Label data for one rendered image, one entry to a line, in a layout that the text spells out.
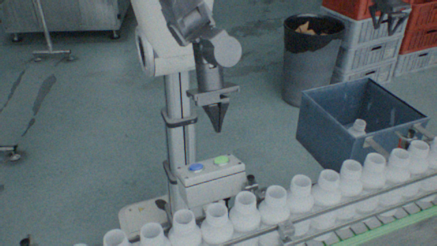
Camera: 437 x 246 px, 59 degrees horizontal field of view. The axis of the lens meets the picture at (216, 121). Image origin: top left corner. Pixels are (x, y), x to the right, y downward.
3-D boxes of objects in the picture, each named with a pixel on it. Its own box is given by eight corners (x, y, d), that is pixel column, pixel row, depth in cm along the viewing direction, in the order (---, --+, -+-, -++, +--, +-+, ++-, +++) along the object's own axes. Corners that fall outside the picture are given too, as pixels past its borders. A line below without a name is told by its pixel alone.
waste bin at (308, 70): (293, 117, 298) (304, 39, 261) (266, 89, 332) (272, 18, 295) (342, 105, 312) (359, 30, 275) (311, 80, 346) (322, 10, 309)
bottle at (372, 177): (363, 201, 92) (380, 147, 82) (377, 221, 87) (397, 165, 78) (341, 206, 91) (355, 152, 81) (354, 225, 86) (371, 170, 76)
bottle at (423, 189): (407, 199, 92) (429, 145, 83) (407, 183, 97) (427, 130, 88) (434, 206, 91) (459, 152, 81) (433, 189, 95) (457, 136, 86)
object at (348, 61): (344, 75, 307) (349, 49, 295) (311, 55, 337) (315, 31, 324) (398, 59, 331) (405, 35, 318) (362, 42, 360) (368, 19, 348)
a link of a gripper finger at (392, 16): (387, 29, 124) (395, -1, 119) (404, 37, 119) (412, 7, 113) (370, 32, 122) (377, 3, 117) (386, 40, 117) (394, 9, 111)
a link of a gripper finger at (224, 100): (234, 133, 83) (229, 90, 80) (203, 141, 80) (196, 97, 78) (222, 126, 89) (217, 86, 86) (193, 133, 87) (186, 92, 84)
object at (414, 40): (401, 55, 337) (407, 31, 325) (367, 38, 368) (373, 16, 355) (449, 44, 358) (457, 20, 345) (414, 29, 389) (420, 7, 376)
